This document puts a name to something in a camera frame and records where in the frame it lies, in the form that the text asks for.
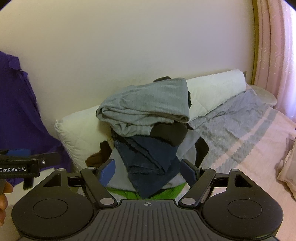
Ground grey-green sweatpants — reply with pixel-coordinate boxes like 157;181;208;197
96;78;190;137

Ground person's left hand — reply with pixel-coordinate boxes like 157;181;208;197
0;181;13;226

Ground brown garment in pile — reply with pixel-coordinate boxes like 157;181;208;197
85;141;112;168

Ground light grey garment in pile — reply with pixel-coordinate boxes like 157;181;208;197
107;130;200;198

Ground bright green garment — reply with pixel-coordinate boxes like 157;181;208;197
107;182;189;200

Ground purple hanging garment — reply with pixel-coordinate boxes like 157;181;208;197
0;51;71;187

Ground white quilted pillow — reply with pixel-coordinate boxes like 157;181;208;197
55;69;246;170

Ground dark blue jeans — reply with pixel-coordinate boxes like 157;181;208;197
111;130;180;192

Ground black garment in pile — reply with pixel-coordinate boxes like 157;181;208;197
149;75;210;168

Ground beige folded blanket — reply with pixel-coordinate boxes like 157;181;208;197
277;137;295;199

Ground pink curtain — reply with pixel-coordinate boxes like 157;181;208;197
252;1;295;120

